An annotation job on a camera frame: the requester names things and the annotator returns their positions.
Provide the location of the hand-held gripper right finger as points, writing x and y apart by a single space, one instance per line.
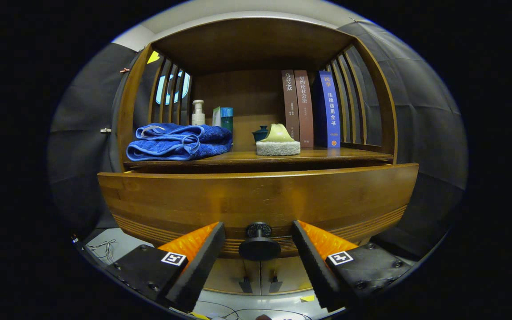
314 271

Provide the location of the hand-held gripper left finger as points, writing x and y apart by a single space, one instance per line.
202 271

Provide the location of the black drawer knob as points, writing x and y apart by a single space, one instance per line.
259 249

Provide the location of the wooden cabinet door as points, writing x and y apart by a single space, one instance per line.
229 275
289 278

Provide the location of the wooden countertop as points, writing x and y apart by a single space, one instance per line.
336 154

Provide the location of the brown wooden cabinet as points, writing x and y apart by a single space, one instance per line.
242 93

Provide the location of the yellow tape piece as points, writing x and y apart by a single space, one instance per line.
307 298

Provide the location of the folded blue towel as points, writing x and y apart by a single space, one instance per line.
171 142

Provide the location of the dark blue lidded teacup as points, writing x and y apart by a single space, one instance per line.
259 134

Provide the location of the white pump bottle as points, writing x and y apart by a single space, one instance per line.
198 118

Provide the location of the white slim box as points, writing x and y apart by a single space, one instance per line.
216 118

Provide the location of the teal bottle with blue cap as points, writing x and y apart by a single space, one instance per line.
226 118

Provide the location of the reddish brown book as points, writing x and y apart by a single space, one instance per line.
305 111

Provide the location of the blue book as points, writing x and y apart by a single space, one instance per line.
330 111

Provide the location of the dark brown book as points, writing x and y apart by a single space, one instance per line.
290 106

